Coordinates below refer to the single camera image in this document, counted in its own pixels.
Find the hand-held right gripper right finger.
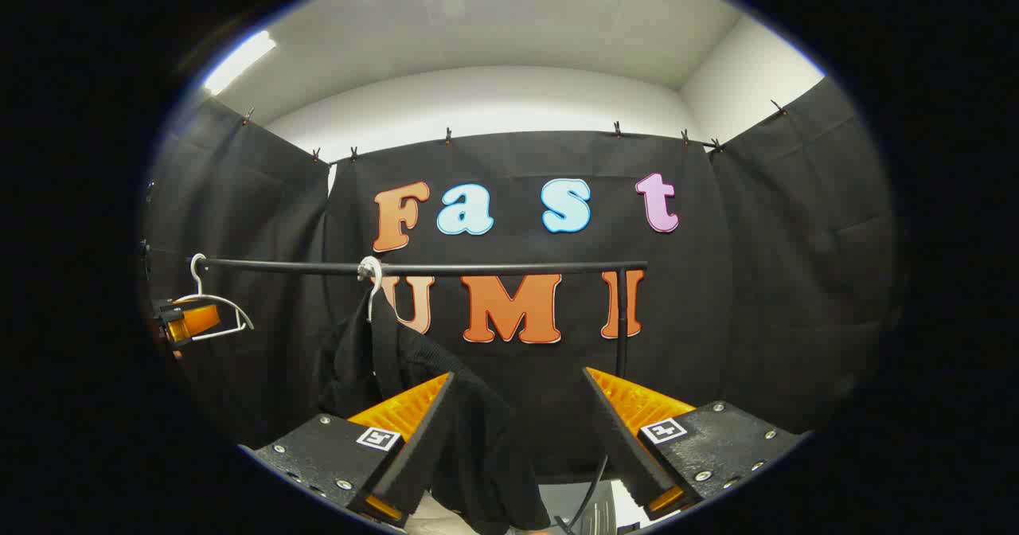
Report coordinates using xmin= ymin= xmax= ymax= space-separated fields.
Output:
xmin=583 ymin=366 xmax=805 ymax=520

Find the white plastic hanger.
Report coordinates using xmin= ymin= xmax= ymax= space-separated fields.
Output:
xmin=163 ymin=253 xmax=256 ymax=343
xmin=357 ymin=256 xmax=384 ymax=322

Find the black metal clothes rack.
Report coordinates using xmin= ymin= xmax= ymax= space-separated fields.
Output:
xmin=191 ymin=257 xmax=648 ymax=381

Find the black knit garment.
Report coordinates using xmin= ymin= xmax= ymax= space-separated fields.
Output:
xmin=314 ymin=288 xmax=550 ymax=533

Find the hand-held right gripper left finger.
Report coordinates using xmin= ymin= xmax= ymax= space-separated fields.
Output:
xmin=253 ymin=372 xmax=456 ymax=529

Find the black backdrop cloth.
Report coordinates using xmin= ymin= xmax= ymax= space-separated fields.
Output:
xmin=142 ymin=77 xmax=900 ymax=480

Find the black cable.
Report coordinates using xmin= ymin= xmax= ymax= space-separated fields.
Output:
xmin=553 ymin=455 xmax=610 ymax=534

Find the ceiling light panel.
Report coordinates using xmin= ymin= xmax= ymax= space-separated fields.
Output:
xmin=203 ymin=30 xmax=277 ymax=95

